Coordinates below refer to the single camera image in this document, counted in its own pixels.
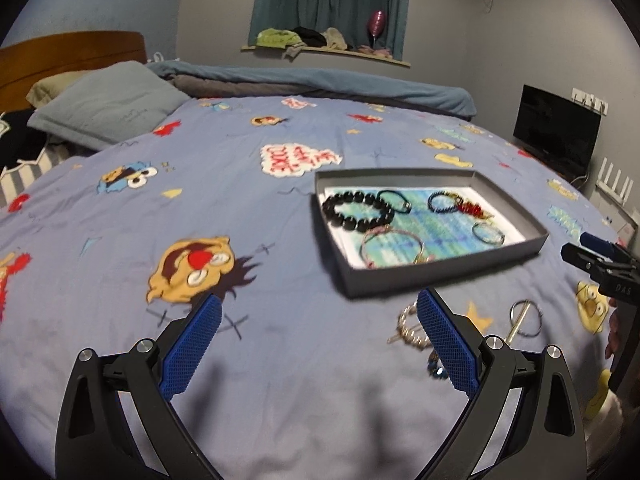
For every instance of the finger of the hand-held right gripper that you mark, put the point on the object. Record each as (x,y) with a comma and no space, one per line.
(600,245)
(585,260)

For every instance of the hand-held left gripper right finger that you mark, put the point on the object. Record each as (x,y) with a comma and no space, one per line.
(447,345)

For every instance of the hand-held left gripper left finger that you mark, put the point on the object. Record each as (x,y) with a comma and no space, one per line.
(192,345)

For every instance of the round pearl hair clip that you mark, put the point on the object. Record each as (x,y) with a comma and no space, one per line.
(407,332)

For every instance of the grey cardboard box tray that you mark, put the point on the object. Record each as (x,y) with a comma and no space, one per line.
(370,282)

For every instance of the silver bangle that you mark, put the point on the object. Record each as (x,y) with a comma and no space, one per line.
(475,235)

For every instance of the person's right hand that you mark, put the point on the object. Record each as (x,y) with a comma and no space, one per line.
(612,330)

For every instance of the white router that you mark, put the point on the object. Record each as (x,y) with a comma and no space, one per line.
(617,185)

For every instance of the pearl bar hair clip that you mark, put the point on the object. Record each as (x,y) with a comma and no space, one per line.
(515,330)

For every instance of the blue printed paper sheet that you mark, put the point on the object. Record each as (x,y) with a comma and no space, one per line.
(440,240)

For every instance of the black flat screen monitor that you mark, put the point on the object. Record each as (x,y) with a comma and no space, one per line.
(555,127)

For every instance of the blue cartoon printed blanket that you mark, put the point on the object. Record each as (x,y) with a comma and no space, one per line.
(150,220)

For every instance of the grey pillow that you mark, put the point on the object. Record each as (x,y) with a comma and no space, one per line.
(105,105)

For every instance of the black and striped cloth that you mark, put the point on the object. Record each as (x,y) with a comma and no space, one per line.
(25,150)

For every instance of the folded grey blanket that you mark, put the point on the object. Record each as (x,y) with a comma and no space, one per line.
(210,86)

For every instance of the wooden window sill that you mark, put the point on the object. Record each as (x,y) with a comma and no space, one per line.
(395,61)

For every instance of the folded blue blanket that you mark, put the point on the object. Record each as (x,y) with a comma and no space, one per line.
(350,85)

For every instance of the yellowish pillow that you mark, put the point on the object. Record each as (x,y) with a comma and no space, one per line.
(47,90)

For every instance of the pink cloth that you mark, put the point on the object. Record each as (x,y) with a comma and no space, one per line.
(377,51)

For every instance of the green cloth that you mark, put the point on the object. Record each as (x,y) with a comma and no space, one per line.
(275,39)

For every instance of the wooden headboard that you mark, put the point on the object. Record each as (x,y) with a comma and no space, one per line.
(60,55)

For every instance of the beige cloth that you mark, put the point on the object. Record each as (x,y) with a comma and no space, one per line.
(336,37)

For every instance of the white wall hook rail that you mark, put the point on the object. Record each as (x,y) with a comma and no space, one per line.
(592,100)

